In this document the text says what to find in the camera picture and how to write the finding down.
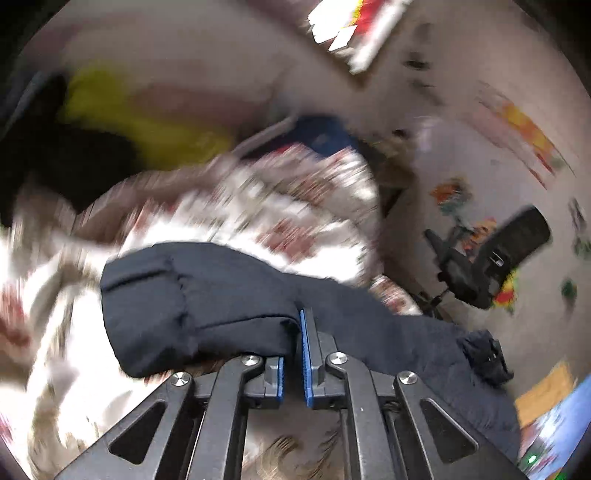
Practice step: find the black office chair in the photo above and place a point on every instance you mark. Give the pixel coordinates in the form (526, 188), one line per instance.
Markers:
(503, 258)

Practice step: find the yellow bear wall sticker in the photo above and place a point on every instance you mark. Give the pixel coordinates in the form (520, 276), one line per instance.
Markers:
(505, 290)

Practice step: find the brown cardboard box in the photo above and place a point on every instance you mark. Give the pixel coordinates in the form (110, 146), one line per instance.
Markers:
(545, 392)

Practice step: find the yellow cloth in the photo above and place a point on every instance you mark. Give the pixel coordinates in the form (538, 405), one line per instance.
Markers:
(138, 120)

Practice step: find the floral red white bedspread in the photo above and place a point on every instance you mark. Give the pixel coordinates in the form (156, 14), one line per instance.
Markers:
(277, 221)

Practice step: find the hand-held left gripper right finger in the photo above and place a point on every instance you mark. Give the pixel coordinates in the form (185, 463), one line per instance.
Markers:
(305, 360)

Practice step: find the blue printed box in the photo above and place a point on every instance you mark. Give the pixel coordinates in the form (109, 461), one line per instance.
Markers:
(554, 434)

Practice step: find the orange wall sticker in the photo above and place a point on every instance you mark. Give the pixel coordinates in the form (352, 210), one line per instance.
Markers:
(531, 134)

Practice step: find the small colourful wall sticker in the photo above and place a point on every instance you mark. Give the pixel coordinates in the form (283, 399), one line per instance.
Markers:
(450, 194)

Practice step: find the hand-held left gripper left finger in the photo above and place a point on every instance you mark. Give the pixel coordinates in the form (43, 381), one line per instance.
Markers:
(276, 381)

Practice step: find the pile of dark clothes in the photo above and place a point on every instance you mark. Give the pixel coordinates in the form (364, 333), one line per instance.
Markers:
(55, 152)

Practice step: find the dark navy padded jacket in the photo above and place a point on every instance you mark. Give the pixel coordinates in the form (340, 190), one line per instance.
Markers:
(207, 295)

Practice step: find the blue cloth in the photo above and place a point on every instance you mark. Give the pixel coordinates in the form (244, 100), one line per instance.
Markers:
(323, 134)

